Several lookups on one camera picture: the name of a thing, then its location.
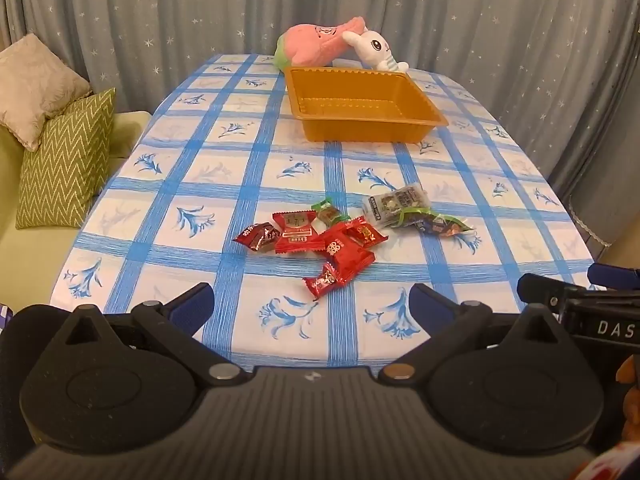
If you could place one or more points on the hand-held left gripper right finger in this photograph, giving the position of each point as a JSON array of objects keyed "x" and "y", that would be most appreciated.
[{"x": 425, "y": 305}]

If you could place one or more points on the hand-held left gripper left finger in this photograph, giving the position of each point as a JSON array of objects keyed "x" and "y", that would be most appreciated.
[{"x": 192, "y": 305}]

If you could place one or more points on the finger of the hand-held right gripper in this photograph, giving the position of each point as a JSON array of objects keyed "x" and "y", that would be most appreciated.
[
  {"x": 545, "y": 292},
  {"x": 612, "y": 276}
]

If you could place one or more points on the green multicoloured snack packet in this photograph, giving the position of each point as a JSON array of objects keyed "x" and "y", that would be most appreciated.
[{"x": 435, "y": 224}]

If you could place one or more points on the large red snack packet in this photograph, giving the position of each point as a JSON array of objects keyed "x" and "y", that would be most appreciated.
[{"x": 345, "y": 257}]

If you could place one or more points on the dark red candy packet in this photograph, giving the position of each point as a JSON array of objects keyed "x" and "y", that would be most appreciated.
[{"x": 257, "y": 237}]

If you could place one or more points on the red packet yellow print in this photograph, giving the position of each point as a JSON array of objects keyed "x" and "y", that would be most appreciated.
[{"x": 365, "y": 232}]

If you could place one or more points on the small red candy packet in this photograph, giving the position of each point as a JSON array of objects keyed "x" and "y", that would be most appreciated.
[{"x": 325, "y": 282}]

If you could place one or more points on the grey clear snack packet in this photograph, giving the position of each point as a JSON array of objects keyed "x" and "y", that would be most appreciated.
[{"x": 395, "y": 202}]

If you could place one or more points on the red packet beige label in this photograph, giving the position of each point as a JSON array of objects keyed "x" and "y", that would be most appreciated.
[{"x": 295, "y": 232}]

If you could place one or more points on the green candy packet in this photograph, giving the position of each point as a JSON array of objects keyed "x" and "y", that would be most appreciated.
[{"x": 327, "y": 213}]

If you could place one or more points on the golden plastic tray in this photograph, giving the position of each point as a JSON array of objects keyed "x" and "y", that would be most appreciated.
[{"x": 350, "y": 130}]

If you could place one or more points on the person's right hand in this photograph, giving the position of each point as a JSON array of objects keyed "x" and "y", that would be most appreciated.
[{"x": 631, "y": 410}]

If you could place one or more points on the red white printed clothing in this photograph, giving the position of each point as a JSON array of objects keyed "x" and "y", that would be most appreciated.
[{"x": 610, "y": 467}]

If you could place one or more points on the light green sofa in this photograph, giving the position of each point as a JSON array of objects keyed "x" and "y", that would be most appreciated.
[{"x": 30, "y": 260}]

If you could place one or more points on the blue checked tablecloth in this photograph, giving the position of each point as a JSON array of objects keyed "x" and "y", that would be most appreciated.
[{"x": 225, "y": 125}]

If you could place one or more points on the green zigzag pillow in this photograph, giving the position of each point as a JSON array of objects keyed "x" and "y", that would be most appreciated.
[{"x": 65, "y": 160}]

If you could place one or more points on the white rabbit plush toy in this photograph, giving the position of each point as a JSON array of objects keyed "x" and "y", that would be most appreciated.
[{"x": 372, "y": 47}]

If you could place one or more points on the beige pillow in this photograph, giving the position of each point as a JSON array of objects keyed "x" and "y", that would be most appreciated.
[{"x": 35, "y": 85}]

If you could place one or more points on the pink plush toy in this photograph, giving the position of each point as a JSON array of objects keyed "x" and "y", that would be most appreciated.
[{"x": 310, "y": 42}]

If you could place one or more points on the grey star-print curtain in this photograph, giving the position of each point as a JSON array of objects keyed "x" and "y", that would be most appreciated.
[{"x": 200, "y": 5}]

